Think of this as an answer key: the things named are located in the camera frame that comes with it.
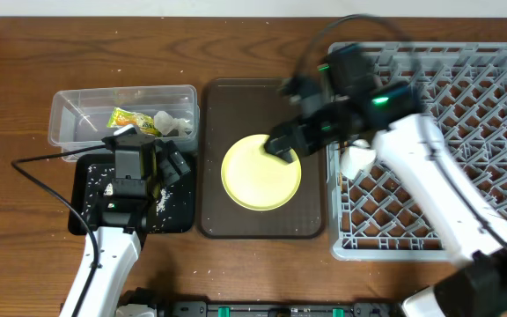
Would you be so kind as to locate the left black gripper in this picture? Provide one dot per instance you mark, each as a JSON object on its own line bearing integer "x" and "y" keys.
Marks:
{"x": 165, "y": 167}

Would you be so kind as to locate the grey dishwasher rack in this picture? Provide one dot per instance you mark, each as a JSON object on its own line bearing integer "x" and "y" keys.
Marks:
{"x": 464, "y": 87}

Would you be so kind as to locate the black plastic tray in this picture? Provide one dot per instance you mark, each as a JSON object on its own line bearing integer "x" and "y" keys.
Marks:
{"x": 130, "y": 206}

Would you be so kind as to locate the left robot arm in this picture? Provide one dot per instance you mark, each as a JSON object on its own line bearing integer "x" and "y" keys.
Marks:
{"x": 109, "y": 255}

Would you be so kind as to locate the white tissue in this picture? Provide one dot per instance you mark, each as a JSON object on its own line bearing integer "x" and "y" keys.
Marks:
{"x": 170, "y": 126}

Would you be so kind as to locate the white cup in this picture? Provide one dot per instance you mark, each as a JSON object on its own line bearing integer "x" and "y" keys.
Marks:
{"x": 358, "y": 157}

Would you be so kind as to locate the spilled rice pile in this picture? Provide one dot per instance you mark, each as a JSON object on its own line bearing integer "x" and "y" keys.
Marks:
{"x": 175, "y": 206}

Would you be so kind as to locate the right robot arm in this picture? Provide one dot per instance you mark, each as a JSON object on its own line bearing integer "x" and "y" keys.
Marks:
{"x": 406, "y": 140}

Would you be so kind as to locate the dark brown serving tray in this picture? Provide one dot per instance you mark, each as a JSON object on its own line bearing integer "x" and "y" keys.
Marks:
{"x": 231, "y": 109}

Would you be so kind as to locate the clear plastic bin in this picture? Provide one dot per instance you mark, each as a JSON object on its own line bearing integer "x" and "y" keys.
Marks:
{"x": 79, "y": 118}

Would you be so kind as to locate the green snack wrapper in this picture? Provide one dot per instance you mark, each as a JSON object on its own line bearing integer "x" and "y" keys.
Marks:
{"x": 121, "y": 118}

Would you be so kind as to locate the yellow plate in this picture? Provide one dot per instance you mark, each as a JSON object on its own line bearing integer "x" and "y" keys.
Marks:
{"x": 256, "y": 180}

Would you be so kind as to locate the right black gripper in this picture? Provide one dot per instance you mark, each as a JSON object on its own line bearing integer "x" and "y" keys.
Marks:
{"x": 297, "y": 136}

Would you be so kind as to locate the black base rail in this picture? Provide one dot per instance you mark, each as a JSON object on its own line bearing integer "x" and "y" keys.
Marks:
{"x": 144, "y": 302}

